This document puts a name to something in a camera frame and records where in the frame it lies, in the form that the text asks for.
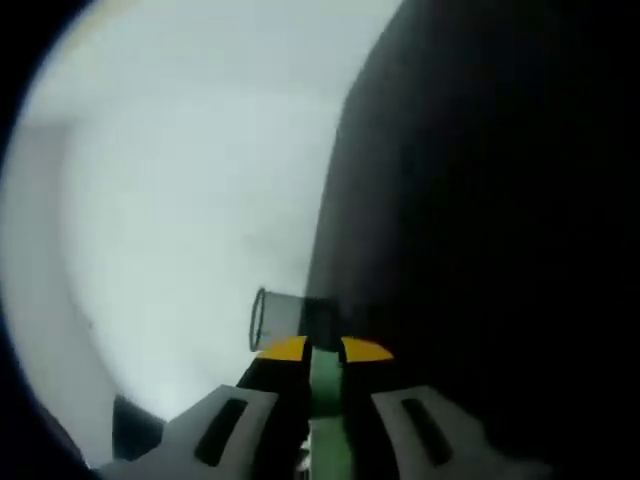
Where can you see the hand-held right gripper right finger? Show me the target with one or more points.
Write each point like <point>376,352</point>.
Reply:
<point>450,450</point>

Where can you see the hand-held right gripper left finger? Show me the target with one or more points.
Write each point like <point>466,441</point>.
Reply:
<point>175,450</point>

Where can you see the green broom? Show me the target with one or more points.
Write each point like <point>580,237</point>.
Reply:
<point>327,400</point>

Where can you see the clear plastic cup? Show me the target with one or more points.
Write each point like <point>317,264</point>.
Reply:
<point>285,317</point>

